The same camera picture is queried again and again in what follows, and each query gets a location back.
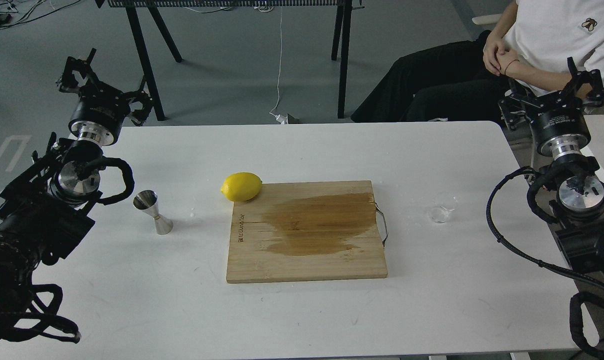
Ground black metal table frame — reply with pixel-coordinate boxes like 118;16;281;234
95;0;366;122

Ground white hanging cable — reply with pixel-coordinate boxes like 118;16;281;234
269;6;300;125

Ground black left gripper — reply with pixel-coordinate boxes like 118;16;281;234
56;48;154;147

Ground small clear glass cup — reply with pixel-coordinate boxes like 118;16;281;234
427;192;458;224

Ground wooden cutting board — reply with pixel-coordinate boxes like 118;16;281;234
226;180;388;284

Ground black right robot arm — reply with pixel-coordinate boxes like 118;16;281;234
485;57;604;360

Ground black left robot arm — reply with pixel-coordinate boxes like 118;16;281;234
0;48;154;343

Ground yellow lemon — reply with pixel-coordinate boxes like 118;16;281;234
220;172;263;202

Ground steel double jigger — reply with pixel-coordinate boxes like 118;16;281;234
132;189;174;235

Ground seated person white shirt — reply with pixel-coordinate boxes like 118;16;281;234
350;0;604;123

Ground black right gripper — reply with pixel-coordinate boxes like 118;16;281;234
498;57;604;157

